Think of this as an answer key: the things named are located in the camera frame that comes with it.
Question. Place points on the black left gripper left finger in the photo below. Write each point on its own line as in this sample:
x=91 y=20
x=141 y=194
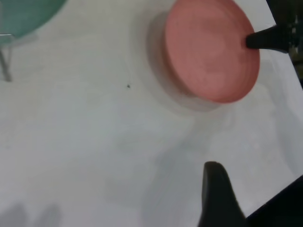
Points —
x=217 y=201

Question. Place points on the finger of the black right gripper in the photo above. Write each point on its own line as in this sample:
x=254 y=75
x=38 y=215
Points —
x=267 y=40

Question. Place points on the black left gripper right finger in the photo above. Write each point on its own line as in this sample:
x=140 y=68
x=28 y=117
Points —
x=284 y=208

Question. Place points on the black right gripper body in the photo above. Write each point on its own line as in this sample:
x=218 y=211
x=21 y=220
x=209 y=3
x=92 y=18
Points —
x=296 y=35

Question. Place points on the green round plate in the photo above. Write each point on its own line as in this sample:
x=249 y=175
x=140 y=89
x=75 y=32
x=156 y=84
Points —
x=23 y=14

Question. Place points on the pink round plate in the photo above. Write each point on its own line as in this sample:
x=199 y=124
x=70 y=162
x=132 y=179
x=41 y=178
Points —
x=208 y=52

